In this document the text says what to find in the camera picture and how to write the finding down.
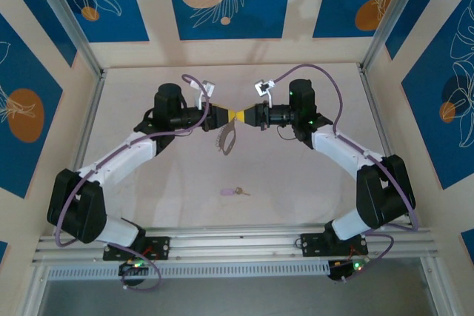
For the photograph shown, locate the clear plastic zip bag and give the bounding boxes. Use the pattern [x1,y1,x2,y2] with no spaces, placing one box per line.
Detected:
[213,118,238,157]

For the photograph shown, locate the right control board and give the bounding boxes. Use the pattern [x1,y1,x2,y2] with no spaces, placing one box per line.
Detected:
[327,258,368,283]

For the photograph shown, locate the control board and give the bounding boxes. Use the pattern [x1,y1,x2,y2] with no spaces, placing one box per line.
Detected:
[327,258,368,283]
[118,258,150,287]

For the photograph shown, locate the left control board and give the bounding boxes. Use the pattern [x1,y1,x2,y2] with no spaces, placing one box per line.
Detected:
[118,258,150,287]

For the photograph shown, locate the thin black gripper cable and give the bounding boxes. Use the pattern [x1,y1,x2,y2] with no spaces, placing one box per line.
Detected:
[276,125,298,140]

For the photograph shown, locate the aluminium table side rail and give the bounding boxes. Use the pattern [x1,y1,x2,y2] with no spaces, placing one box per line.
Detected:
[358,66,415,227]
[55,70,107,235]

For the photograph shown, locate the aluminium frame post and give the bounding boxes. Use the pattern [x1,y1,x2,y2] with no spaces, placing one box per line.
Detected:
[359,0,425,73]
[26,0,107,79]

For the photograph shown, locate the aluminium cross rail beam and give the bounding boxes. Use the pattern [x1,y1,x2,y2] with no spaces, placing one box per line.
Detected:
[31,222,444,266]

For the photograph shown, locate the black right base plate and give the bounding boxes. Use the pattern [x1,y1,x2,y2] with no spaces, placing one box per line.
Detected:
[300,232,370,258]

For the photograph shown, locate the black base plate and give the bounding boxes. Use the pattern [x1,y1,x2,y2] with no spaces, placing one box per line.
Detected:
[300,232,370,258]
[102,236,171,261]

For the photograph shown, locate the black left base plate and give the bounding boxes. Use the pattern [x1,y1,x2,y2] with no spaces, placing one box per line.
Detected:
[102,236,171,261]

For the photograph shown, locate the white slotted cable duct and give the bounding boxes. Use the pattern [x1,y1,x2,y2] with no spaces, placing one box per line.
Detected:
[47,260,330,280]

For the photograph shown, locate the aluminium frame leg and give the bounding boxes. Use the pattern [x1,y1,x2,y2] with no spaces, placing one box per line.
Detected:
[19,264,50,316]
[419,256,456,316]

